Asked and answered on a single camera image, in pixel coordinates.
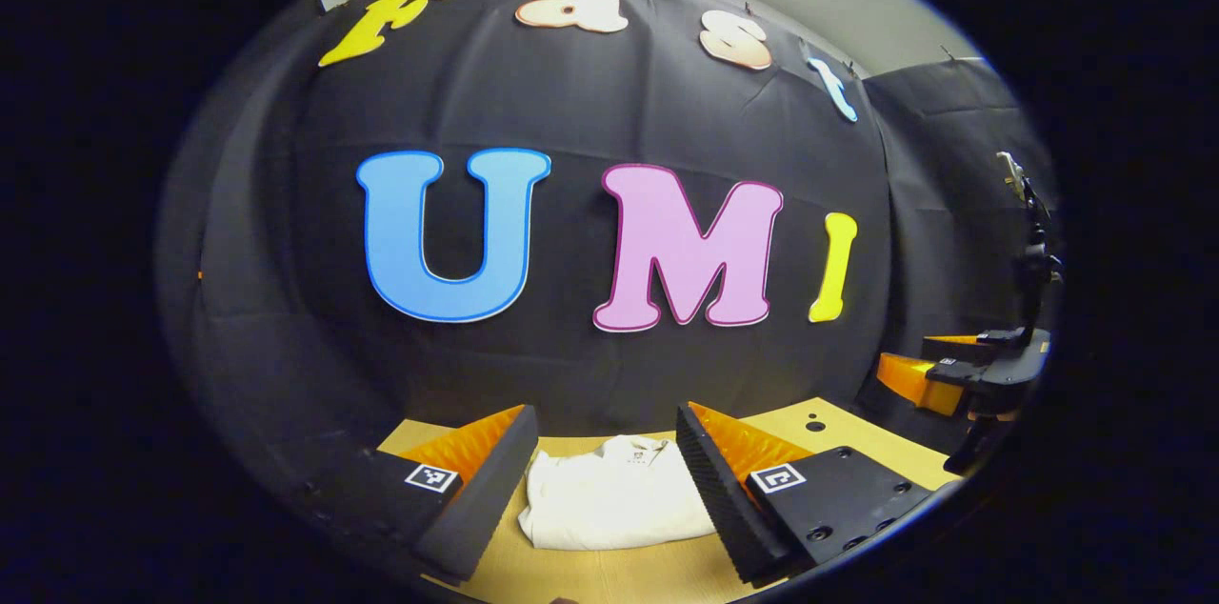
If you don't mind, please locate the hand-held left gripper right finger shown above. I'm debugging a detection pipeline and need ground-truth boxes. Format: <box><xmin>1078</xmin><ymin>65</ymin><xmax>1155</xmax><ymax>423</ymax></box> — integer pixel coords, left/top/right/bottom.
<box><xmin>673</xmin><ymin>401</ymin><xmax>941</xmax><ymax>586</ymax></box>

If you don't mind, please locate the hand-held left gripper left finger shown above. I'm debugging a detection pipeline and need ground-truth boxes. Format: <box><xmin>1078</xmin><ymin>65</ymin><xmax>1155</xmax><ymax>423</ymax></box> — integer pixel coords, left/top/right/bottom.
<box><xmin>303</xmin><ymin>404</ymin><xmax>542</xmax><ymax>583</ymax></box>

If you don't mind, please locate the white buttoned shirt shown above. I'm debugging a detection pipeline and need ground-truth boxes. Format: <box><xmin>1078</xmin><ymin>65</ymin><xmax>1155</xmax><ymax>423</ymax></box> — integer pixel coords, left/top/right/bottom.
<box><xmin>516</xmin><ymin>434</ymin><xmax>718</xmax><ymax>553</ymax></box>

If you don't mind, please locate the black backdrop cloth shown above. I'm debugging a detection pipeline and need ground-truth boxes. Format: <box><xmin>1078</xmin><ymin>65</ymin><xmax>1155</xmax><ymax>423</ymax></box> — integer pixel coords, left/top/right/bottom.
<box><xmin>157</xmin><ymin>0</ymin><xmax>1063</xmax><ymax>491</ymax></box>

